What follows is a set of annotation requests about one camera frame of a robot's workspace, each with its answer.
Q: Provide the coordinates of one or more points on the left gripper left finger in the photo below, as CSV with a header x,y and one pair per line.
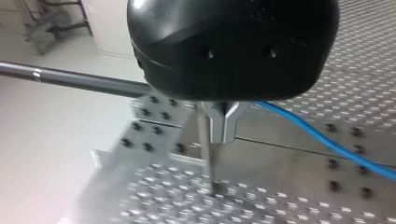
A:
x,y
217,127

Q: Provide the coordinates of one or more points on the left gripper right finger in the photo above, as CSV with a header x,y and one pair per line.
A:
x,y
229,127

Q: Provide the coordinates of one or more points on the dark grey pole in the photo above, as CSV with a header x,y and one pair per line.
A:
x,y
77,81

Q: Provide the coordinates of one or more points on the dark metal stand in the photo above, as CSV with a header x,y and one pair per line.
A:
x,y
68,26

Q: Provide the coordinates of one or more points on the metal post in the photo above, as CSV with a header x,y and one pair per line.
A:
x,y
213,163

